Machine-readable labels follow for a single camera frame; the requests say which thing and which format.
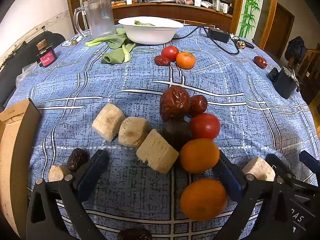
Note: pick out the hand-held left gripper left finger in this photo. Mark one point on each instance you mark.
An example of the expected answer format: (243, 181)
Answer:
(91, 173)

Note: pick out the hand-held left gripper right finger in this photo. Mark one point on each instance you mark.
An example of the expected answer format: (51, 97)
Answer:
(227, 176)

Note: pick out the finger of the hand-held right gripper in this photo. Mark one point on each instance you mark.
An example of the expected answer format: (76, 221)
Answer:
(273, 162)
(310, 161)

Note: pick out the peeled sugarcane piece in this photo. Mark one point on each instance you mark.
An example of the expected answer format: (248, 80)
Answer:
(108, 121)
(132, 131)
(157, 151)
(57, 173)
(258, 171)

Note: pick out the orange mandarin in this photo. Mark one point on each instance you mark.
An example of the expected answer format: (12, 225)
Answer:
(185, 60)
(198, 155)
(203, 200)

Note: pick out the red tomato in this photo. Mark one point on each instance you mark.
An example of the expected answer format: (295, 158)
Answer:
(170, 52)
(205, 126)

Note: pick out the cardboard tray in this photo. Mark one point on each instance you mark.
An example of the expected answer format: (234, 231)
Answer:
(12, 155)

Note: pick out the dark wrinkled date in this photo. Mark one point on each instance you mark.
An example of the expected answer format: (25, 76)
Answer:
(77, 158)
(135, 234)

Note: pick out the dark purple round fruit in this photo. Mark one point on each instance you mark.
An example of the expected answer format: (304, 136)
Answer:
(176, 133)

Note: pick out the small red date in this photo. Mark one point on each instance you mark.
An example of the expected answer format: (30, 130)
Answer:
(198, 104)

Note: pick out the large wrinkled red date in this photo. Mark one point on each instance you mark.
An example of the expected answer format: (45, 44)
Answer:
(175, 102)

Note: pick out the blue checked tablecloth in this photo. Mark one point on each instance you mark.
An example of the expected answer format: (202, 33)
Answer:
(125, 85)

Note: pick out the wooden chair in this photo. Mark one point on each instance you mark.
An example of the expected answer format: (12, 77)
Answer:
(311, 62)

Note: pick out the dark backpack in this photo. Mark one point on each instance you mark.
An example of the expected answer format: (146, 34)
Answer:
(296, 47)

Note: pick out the key bunch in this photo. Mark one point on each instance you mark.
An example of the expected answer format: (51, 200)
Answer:
(241, 45)

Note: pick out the dark bottle with pink label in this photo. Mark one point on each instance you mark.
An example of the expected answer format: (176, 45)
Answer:
(46, 55)

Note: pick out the wooden door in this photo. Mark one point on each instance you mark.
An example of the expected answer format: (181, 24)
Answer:
(278, 30)

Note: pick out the black leather chair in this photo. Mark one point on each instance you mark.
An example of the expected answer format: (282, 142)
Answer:
(15, 65)

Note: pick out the round white coaster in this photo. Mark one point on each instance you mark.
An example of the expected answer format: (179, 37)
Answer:
(67, 42)

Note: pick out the black power adapter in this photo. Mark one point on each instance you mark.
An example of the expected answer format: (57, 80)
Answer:
(219, 34)

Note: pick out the white bowl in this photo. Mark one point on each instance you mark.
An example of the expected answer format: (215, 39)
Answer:
(150, 33)

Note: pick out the clear plastic pitcher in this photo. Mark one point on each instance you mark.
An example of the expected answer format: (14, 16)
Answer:
(98, 17)

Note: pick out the green leaves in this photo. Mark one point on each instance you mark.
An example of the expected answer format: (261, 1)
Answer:
(143, 23)

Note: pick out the white boxes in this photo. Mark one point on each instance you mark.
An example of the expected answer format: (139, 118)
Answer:
(221, 6)

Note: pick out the wooden cabinet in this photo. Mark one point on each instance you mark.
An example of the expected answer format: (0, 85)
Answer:
(175, 11)

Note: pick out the bamboo wall sticker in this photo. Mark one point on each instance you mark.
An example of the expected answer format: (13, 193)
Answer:
(250, 7)

